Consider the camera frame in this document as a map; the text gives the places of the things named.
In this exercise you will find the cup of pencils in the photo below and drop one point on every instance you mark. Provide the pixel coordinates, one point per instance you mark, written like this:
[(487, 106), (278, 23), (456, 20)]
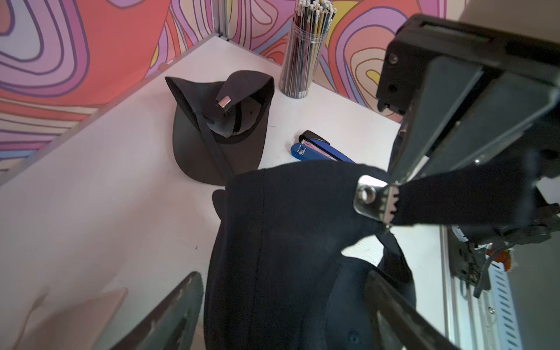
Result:
[(308, 33)]

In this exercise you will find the light beige baseball cap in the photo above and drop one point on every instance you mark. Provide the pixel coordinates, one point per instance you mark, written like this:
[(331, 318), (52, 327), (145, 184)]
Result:
[(79, 326)]

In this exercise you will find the dark grey baseball cap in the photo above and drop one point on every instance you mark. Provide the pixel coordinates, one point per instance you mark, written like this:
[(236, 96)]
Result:
[(220, 128)]

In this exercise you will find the blue tool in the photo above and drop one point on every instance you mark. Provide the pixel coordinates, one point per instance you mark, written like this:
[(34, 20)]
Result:
[(311, 146)]

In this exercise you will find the black cap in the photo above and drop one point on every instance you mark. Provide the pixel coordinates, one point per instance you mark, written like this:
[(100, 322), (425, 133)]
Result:
[(297, 242)]

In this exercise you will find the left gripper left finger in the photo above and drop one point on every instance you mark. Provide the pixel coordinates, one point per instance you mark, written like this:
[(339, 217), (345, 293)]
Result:
[(171, 324)]

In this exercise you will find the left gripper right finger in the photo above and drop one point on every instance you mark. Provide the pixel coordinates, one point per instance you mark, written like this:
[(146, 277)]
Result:
[(396, 323)]

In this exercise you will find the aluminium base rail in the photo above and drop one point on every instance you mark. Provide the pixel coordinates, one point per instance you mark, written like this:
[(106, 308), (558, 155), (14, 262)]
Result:
[(487, 322)]

